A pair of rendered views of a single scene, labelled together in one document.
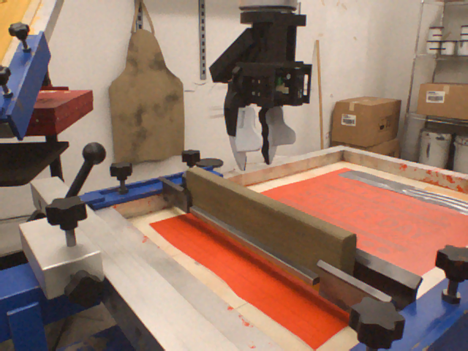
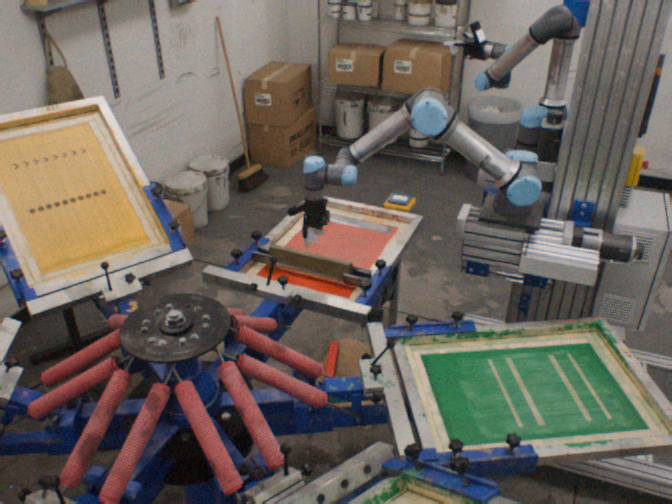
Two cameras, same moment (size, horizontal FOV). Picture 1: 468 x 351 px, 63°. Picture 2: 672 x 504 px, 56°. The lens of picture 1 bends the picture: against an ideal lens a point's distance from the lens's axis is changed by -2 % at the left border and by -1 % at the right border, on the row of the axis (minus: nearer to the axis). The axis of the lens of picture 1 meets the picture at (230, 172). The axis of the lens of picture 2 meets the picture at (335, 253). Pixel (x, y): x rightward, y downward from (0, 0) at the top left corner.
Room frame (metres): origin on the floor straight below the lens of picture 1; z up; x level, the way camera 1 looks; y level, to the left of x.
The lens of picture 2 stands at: (-1.35, 0.90, 2.38)
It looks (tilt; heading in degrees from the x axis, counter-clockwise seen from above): 32 degrees down; 331
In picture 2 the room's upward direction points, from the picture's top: straight up
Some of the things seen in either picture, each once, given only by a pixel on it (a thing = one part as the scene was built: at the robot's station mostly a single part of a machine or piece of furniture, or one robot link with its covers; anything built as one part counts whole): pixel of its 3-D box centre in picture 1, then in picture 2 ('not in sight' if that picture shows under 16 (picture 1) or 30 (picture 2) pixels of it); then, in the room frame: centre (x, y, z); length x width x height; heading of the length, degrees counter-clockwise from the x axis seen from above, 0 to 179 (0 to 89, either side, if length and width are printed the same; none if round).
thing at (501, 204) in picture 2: not in sight; (514, 197); (0.18, -0.72, 1.31); 0.15 x 0.15 x 0.10
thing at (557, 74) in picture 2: not in sight; (558, 70); (0.54, -1.23, 1.63); 0.15 x 0.12 x 0.55; 105
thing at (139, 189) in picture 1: (159, 196); (248, 259); (0.76, 0.15, 0.98); 0.30 x 0.05 x 0.07; 128
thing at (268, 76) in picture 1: (270, 61); (315, 211); (0.53, -0.05, 1.26); 0.09 x 0.08 x 0.12; 38
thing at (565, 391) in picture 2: not in sight; (485, 369); (-0.30, -0.21, 1.05); 1.08 x 0.61 x 0.23; 68
